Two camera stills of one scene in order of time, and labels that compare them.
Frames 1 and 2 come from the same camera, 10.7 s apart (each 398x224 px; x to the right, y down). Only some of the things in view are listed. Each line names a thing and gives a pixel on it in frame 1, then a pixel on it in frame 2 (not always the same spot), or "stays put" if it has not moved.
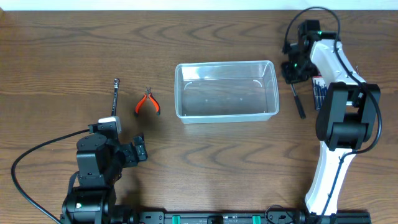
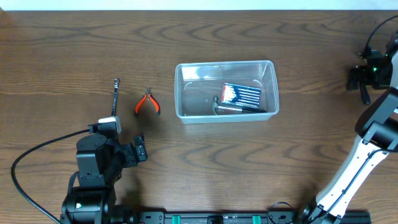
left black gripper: (134, 152) stays put
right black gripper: (292, 74) to (358, 78)
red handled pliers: (148, 93) stays put
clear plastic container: (226, 91) stays put
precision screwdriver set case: (319, 90) to (240, 96)
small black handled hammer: (298, 104) to (216, 107)
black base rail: (251, 218) stays put
